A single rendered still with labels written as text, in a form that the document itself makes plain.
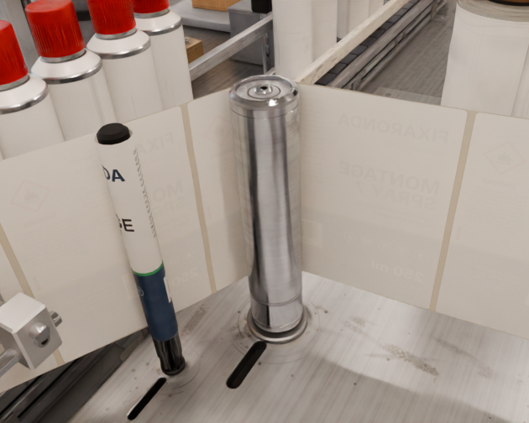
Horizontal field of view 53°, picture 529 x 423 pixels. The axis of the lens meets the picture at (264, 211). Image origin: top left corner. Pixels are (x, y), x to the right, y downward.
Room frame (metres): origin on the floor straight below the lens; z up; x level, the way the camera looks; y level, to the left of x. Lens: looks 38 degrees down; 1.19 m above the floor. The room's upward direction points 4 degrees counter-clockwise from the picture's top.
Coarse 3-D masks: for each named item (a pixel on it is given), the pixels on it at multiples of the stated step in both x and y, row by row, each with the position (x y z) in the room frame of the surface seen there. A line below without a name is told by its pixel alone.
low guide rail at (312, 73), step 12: (396, 0) 0.90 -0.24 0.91; (408, 0) 0.95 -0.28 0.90; (384, 12) 0.85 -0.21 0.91; (360, 24) 0.80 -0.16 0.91; (372, 24) 0.81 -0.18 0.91; (348, 36) 0.75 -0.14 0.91; (360, 36) 0.77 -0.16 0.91; (336, 48) 0.71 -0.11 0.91; (348, 48) 0.74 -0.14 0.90; (324, 60) 0.67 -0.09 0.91; (336, 60) 0.70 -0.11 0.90; (312, 72) 0.64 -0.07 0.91; (324, 72) 0.67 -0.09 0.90
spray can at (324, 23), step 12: (312, 0) 0.72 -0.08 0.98; (324, 0) 0.72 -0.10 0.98; (336, 0) 0.73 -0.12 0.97; (312, 12) 0.72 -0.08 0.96; (324, 12) 0.72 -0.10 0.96; (336, 12) 0.73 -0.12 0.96; (312, 24) 0.72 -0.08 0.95; (324, 24) 0.72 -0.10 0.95; (336, 24) 0.73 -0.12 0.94; (312, 36) 0.72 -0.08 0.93; (324, 36) 0.72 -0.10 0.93; (336, 36) 0.73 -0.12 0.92; (312, 48) 0.72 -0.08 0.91; (324, 48) 0.72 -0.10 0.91; (312, 60) 0.72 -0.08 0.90
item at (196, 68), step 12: (264, 24) 0.69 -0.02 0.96; (240, 36) 0.65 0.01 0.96; (252, 36) 0.66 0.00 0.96; (216, 48) 0.62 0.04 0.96; (228, 48) 0.62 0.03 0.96; (240, 48) 0.64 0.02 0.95; (204, 60) 0.58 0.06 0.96; (216, 60) 0.60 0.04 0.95; (192, 72) 0.56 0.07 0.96; (204, 72) 0.58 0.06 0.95
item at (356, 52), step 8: (384, 0) 1.02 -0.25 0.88; (416, 0) 1.01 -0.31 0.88; (408, 8) 0.96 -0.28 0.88; (392, 16) 0.93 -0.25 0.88; (400, 16) 0.93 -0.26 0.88; (384, 24) 0.89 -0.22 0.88; (392, 24) 0.90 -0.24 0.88; (376, 32) 0.86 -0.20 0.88; (384, 32) 0.86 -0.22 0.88; (368, 40) 0.82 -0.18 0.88; (360, 48) 0.79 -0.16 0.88; (352, 56) 0.76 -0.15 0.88; (336, 64) 0.74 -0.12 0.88; (344, 64) 0.74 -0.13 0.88; (328, 72) 0.71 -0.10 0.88; (336, 72) 0.71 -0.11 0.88; (320, 80) 0.69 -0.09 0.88; (328, 80) 0.69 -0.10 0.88
